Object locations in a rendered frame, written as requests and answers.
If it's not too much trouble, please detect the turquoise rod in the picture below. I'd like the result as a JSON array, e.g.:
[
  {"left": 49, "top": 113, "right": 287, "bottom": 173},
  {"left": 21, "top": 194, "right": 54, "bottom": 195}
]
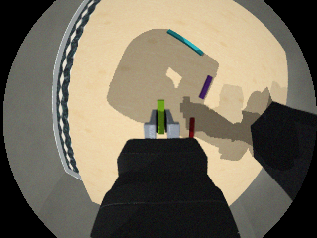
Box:
[{"left": 167, "top": 29, "right": 204, "bottom": 55}]

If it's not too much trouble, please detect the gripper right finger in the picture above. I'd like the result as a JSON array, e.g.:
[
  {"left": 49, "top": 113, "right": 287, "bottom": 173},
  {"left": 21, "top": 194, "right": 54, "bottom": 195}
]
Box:
[{"left": 164, "top": 109, "right": 180, "bottom": 138}]

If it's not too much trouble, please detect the dark red rod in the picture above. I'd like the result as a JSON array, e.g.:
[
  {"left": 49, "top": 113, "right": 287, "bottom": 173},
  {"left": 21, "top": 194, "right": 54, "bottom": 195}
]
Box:
[{"left": 189, "top": 117, "right": 195, "bottom": 138}]

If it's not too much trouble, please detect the lime green rod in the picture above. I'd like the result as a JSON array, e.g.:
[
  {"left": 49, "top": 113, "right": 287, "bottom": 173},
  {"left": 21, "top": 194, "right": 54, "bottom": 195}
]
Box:
[{"left": 158, "top": 99, "right": 164, "bottom": 135}]

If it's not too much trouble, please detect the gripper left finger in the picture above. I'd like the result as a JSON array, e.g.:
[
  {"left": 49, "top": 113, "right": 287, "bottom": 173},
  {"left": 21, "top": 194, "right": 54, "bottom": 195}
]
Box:
[{"left": 144, "top": 109, "right": 158, "bottom": 139}]

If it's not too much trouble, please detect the purple rod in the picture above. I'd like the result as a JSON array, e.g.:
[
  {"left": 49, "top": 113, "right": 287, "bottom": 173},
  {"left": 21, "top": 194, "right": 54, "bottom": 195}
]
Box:
[{"left": 199, "top": 75, "right": 212, "bottom": 99}]

